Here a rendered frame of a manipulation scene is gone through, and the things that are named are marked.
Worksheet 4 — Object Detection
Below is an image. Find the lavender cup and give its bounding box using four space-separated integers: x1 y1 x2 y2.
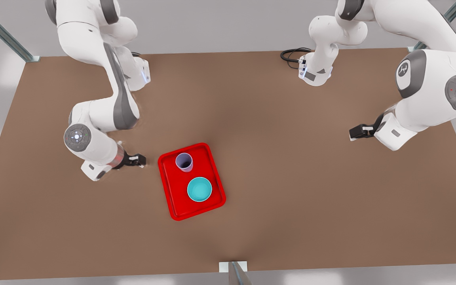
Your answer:
175 153 194 173

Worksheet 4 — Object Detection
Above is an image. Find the red rectangular tray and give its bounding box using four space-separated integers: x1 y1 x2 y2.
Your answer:
158 142 227 221

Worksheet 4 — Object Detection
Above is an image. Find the teal bowl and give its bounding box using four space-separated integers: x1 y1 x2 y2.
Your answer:
187 177 213 203

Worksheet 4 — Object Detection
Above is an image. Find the silver frame post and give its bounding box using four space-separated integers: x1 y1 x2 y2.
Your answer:
407 0 456 53
0 2 40 63
218 261 253 285

